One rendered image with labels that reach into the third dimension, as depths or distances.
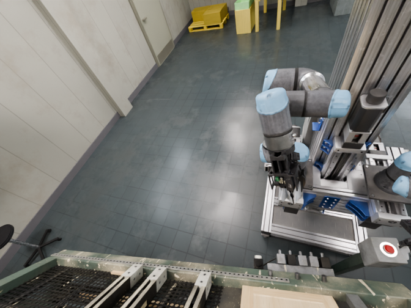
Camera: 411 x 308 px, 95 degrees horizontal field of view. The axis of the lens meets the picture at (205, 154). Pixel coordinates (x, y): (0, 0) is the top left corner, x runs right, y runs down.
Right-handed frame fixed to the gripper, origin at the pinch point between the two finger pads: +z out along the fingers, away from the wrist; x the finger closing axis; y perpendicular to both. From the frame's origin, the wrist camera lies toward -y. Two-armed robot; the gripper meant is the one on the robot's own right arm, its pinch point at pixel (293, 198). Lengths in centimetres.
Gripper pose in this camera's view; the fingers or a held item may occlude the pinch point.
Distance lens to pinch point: 68.9
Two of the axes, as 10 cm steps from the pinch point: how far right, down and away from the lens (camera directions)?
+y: -5.2, 4.8, -7.1
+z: 3.3, 8.8, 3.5
